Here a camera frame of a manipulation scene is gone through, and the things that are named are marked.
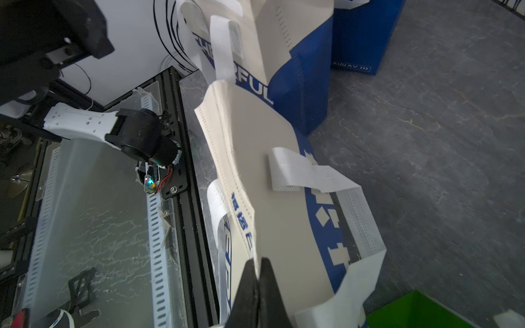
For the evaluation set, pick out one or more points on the green white bag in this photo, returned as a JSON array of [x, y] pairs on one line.
[[414, 310]]

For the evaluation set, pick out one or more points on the blue beige bag first row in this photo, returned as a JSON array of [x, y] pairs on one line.
[[361, 33]]

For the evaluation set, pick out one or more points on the grey slotted cable duct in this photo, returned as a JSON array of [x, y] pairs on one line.
[[162, 309]]

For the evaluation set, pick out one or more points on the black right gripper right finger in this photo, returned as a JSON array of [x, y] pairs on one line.
[[271, 310]]

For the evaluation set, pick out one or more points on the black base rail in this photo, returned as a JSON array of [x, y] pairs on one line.
[[123, 286]]

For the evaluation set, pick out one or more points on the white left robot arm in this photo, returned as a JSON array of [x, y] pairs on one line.
[[39, 39]]

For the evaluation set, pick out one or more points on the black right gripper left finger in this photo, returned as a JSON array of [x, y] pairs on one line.
[[244, 311]]

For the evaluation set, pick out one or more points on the blue beige bag back row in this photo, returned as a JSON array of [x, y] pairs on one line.
[[271, 199]]

